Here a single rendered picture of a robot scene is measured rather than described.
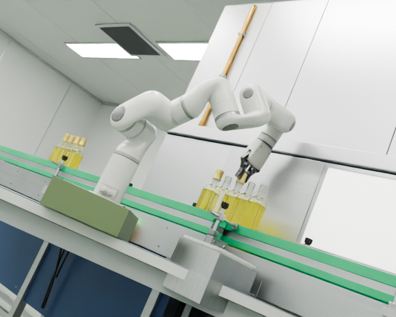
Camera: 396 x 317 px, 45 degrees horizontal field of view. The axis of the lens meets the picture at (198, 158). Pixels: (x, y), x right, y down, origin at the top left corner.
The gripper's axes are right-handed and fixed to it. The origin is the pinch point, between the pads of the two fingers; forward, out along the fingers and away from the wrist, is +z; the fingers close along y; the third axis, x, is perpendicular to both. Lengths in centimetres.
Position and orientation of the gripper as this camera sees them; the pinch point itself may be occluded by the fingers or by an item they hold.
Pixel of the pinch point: (242, 175)
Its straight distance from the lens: 191.6
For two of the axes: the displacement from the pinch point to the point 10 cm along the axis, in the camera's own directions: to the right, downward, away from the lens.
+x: 6.0, 3.9, -7.0
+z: -5.7, 8.2, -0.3
